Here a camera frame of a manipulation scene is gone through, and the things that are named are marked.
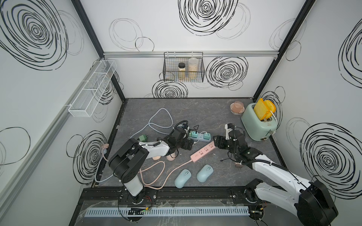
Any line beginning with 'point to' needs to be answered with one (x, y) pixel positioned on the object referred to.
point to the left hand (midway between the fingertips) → (188, 140)
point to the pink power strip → (202, 151)
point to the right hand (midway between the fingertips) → (217, 138)
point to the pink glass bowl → (237, 107)
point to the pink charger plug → (238, 165)
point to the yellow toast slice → (263, 108)
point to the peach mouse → (157, 157)
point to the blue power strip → (200, 137)
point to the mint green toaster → (258, 130)
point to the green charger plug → (143, 138)
